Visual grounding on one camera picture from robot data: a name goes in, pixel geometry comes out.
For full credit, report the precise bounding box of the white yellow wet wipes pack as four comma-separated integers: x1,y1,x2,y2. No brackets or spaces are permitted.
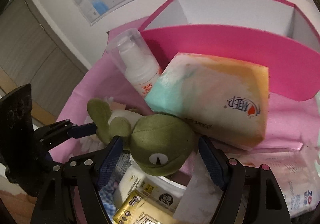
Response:
113,164,186,212

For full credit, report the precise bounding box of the green frog plush toy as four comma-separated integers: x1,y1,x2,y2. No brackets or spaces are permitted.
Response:
87,98,196,176

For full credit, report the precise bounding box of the gold tissue pack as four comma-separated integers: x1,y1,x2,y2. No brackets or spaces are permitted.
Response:
113,190,178,224

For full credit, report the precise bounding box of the pastel tissue pack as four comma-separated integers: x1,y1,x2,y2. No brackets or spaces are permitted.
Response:
145,53,269,150

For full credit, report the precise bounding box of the pink bed sheet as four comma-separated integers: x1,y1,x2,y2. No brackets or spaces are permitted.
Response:
48,17,320,224

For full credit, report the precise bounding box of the grey wooden door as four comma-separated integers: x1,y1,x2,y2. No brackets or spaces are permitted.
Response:
1,0,88,126

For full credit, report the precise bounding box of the white pump bottle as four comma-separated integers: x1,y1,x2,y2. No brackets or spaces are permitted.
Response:
106,28,162,97

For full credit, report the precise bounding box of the pink storage box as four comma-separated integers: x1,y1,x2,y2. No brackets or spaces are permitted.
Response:
139,0,319,101

